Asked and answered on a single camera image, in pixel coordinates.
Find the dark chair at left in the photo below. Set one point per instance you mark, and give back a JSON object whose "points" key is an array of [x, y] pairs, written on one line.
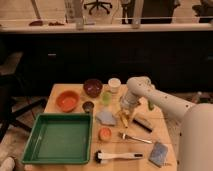
{"points": [[8, 81]]}

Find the small orange cup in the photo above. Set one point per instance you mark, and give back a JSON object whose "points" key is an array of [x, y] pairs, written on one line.
{"points": [[105, 134]]}

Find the silver fork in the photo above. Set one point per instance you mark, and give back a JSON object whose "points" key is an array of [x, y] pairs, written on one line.
{"points": [[126, 136]]}

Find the white paper cup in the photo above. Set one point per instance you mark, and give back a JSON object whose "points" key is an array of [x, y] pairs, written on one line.
{"points": [[114, 85]]}

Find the small dark metal cup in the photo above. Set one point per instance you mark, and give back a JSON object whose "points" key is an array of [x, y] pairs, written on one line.
{"points": [[88, 107]]}

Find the black office chair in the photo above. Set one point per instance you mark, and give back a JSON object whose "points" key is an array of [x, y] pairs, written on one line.
{"points": [[98, 4]]}

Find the orange bowl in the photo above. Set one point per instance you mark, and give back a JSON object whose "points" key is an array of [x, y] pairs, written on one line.
{"points": [[67, 101]]}

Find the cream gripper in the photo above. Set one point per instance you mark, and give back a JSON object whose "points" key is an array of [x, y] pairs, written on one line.
{"points": [[129, 111]]}

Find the white handled dish brush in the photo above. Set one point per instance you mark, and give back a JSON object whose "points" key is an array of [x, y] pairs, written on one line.
{"points": [[101, 157]]}

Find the yellow banana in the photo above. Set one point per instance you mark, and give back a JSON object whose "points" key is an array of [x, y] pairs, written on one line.
{"points": [[123, 118]]}

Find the green plastic cup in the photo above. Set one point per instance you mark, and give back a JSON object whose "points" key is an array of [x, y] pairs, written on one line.
{"points": [[106, 98]]}

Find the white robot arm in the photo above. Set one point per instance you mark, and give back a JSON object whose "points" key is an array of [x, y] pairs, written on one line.
{"points": [[196, 133]]}

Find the dark red bowl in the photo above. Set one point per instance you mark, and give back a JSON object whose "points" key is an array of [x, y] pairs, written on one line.
{"points": [[92, 87]]}

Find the blue sponge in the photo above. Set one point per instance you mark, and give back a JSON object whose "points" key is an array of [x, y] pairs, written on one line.
{"points": [[158, 154]]}

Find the blue grey cloth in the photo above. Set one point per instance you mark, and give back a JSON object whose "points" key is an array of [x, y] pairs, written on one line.
{"points": [[105, 117]]}

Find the green plastic tray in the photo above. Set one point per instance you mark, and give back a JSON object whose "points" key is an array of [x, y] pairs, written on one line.
{"points": [[59, 139]]}

